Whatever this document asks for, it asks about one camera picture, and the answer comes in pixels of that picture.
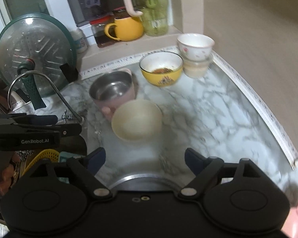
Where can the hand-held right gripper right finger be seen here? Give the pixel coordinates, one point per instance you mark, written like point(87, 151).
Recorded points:
point(195, 161)

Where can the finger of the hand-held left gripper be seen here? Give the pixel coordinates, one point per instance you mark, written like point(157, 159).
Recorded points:
point(34, 119)
point(69, 129)

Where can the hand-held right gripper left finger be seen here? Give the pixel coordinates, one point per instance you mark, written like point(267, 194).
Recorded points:
point(95, 161)

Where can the stainless steel bowl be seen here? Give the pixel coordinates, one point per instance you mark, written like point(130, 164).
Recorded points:
point(139, 178)

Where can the cream bowl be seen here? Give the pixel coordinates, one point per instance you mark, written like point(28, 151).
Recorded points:
point(136, 126)

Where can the person's left hand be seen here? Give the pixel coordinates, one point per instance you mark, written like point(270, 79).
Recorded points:
point(8, 176)

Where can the steel faucet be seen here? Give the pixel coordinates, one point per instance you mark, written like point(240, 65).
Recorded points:
point(64, 117)

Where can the steel wool scourer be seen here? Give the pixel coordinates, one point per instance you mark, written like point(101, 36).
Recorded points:
point(24, 153)

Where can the pale teal plastic container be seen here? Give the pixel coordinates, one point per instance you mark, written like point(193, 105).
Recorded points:
point(64, 156)

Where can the yellow sink strainer basket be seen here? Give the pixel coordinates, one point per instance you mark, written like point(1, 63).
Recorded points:
point(44, 156)

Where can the pink steel-lined cup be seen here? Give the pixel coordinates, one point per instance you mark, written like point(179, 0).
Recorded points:
point(109, 89)

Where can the black lid clip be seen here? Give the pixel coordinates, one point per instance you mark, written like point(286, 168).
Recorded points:
point(69, 72)

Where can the glass pot lid green rim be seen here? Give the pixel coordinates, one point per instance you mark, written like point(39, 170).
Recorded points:
point(39, 44)

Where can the small white bottle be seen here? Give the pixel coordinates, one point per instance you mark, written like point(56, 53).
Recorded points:
point(79, 42)

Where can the yellow printed bowl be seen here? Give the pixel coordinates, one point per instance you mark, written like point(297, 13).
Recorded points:
point(164, 79)

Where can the translucent plastic container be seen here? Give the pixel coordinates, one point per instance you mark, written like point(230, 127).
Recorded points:
point(197, 69)

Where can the dark jar with red lid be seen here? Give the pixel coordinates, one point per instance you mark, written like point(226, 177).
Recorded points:
point(100, 33)

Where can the white floral bowl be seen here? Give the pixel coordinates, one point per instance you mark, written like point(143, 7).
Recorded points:
point(193, 50)

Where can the yellow mug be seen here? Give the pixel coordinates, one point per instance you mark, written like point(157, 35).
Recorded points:
point(129, 29)

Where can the window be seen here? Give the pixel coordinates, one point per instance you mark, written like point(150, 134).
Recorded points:
point(39, 2)

